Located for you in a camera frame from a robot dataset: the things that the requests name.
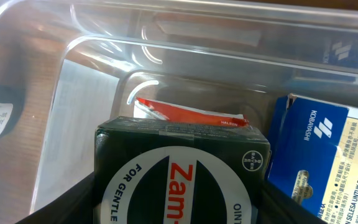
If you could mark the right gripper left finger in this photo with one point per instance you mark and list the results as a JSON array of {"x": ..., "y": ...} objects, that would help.
[{"x": 75, "y": 206}]

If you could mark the green square ointment box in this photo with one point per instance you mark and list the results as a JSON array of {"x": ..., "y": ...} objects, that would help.
[{"x": 154, "y": 171}]

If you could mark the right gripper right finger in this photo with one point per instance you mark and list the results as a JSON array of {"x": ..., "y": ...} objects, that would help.
[{"x": 277, "y": 208}]

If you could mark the red medicine sachet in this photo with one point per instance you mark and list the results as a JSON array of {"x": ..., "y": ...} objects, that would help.
[{"x": 152, "y": 109}]

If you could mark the clear plastic container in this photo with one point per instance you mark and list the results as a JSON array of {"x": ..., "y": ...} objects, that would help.
[{"x": 84, "y": 62}]

